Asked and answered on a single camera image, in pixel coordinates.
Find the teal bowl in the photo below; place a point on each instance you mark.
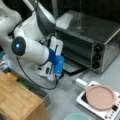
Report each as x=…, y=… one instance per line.
x=76, y=116

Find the pink pan with lid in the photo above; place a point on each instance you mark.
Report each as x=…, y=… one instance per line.
x=99, y=97

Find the yellow item in drawer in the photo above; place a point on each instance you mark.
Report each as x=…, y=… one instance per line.
x=12, y=76

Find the white induction cooker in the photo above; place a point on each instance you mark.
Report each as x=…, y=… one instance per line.
x=111, y=114

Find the oven glass door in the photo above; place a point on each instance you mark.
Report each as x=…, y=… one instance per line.
x=73, y=69

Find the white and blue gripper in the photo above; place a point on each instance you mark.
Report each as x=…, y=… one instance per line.
x=54, y=65

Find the wooden drawer cabinet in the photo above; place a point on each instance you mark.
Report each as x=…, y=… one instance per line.
x=18, y=103

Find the silver toaster oven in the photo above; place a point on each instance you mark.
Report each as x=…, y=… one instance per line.
x=89, y=41

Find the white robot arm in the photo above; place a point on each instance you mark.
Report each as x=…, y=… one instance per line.
x=32, y=39

